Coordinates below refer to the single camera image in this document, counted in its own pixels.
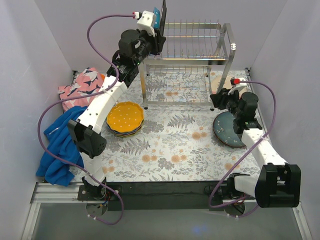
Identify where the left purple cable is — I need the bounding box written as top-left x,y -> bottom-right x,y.
36,13 -> 125,225

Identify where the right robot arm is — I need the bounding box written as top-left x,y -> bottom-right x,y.
210,88 -> 301,208

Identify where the steel dish rack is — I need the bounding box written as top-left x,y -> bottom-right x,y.
139,21 -> 237,110

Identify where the blue fleece cloth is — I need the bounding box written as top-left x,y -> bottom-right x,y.
35,106 -> 87,187

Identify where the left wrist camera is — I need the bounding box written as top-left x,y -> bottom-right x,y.
134,10 -> 156,37

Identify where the cream white plate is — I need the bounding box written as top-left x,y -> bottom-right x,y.
211,76 -> 236,95

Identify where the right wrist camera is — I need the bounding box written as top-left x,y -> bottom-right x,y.
228,77 -> 247,95

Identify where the purple cable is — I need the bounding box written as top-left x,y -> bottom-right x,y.
208,79 -> 277,218
36,13 -> 125,225

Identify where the aluminium frame rail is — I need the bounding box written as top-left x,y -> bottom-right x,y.
29,181 -> 301,205

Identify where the floral table mat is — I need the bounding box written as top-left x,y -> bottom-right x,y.
101,68 -> 260,182

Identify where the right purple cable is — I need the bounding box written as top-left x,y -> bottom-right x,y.
208,79 -> 277,218

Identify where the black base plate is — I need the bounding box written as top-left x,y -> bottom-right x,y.
77,180 -> 244,211

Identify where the blue dotted plate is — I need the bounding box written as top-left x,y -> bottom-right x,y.
153,7 -> 161,29
106,121 -> 144,136

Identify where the dark green brown plate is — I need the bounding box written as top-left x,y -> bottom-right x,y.
212,111 -> 246,148

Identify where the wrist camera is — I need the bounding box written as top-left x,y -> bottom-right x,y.
134,10 -> 156,37
228,77 -> 247,95

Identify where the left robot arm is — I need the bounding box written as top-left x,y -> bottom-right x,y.
67,29 -> 166,200

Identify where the orange dotted plate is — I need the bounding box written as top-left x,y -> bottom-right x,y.
106,101 -> 144,133

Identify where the black square plate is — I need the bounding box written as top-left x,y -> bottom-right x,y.
159,0 -> 167,37

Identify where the pink whale pattern cloth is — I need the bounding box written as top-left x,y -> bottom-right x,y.
58,67 -> 105,112

